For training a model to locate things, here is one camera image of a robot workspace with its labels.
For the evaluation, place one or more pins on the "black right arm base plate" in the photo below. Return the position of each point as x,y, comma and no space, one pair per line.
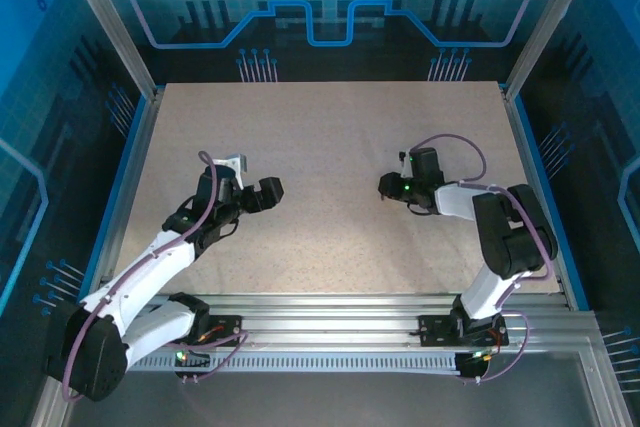
435,329

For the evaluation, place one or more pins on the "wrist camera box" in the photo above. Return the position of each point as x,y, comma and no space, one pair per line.
402,156
236,162

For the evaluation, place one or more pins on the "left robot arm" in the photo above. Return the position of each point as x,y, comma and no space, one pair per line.
145,267

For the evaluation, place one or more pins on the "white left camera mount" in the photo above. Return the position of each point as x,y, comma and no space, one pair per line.
239,179

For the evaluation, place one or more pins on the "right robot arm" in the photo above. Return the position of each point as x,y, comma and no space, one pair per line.
505,242

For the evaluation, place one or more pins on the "aluminium lower frame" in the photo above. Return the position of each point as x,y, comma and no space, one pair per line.
609,389

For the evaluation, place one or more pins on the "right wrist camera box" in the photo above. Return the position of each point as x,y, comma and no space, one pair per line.
402,156

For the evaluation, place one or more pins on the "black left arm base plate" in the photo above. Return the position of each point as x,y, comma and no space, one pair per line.
225,327

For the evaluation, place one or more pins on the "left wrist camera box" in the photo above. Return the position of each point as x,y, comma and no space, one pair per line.
236,162

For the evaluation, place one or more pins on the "aluminium frame post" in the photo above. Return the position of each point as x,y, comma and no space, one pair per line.
546,22
112,22

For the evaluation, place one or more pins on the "small circuit board with LEDs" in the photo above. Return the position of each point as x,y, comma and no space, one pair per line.
192,357
475,364

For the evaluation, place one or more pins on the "blue edge strip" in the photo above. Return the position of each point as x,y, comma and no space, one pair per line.
533,147
122,172

